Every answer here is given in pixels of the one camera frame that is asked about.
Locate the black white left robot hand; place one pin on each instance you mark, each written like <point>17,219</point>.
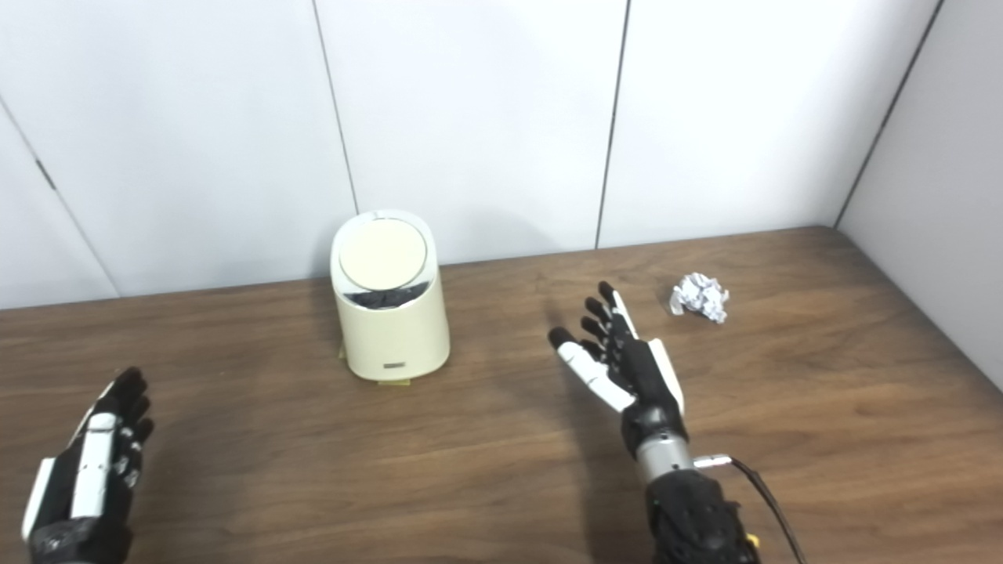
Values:
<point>90,470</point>

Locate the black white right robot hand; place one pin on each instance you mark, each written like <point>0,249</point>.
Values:
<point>642,384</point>

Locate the white paper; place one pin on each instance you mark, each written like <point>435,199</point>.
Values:
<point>700,296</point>

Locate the cream round bin lid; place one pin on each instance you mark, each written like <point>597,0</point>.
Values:
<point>382,254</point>

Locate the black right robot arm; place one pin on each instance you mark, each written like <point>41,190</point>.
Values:
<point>689,517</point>

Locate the cream-colored bin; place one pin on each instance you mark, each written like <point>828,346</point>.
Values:
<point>396,337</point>

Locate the black bin liner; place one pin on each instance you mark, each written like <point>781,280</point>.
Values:
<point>384,298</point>

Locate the wide yellow tape strip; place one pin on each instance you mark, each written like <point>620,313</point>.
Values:
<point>394,382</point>

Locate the black wall panel hinge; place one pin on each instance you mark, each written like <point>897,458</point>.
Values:
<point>45,175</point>

